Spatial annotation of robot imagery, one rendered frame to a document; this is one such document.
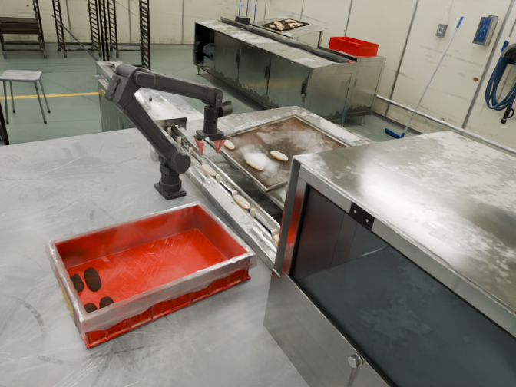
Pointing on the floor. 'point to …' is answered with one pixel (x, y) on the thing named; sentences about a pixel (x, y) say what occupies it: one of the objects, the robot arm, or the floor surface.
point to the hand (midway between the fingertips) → (209, 152)
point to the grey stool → (22, 81)
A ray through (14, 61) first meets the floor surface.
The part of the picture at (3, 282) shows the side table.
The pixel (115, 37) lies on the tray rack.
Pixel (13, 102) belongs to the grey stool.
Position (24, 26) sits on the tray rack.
